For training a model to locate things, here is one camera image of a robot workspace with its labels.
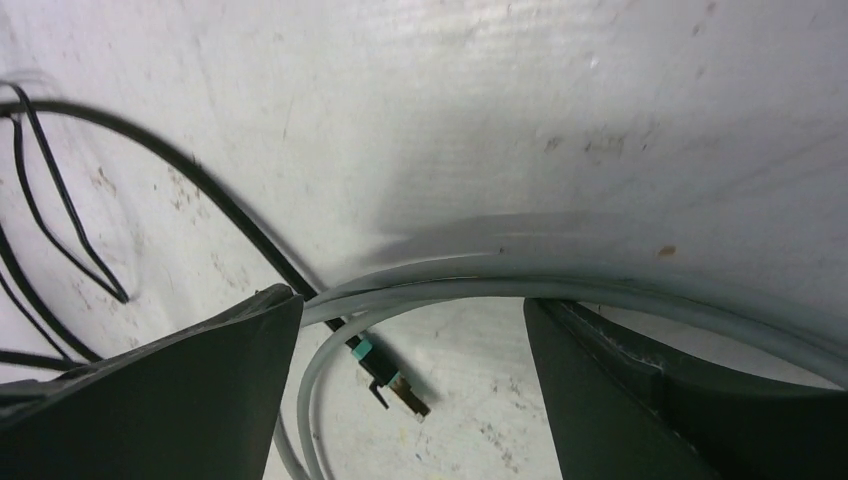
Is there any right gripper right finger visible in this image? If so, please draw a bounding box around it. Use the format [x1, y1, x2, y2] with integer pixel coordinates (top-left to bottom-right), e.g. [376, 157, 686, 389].
[523, 299, 847, 479]

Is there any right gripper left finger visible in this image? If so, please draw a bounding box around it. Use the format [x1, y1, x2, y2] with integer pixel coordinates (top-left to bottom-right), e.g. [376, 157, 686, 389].
[1, 284, 304, 479]

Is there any thin black power cable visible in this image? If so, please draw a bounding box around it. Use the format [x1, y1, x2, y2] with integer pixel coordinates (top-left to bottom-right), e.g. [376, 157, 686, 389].
[0, 79, 131, 306]

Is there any grey ethernet cable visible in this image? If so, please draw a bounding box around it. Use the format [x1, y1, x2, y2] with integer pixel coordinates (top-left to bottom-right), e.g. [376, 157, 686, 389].
[272, 251, 848, 480]

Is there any thick black ethernet cable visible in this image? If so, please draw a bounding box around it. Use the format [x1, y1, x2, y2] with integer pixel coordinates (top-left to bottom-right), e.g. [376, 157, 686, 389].
[0, 99, 432, 420]

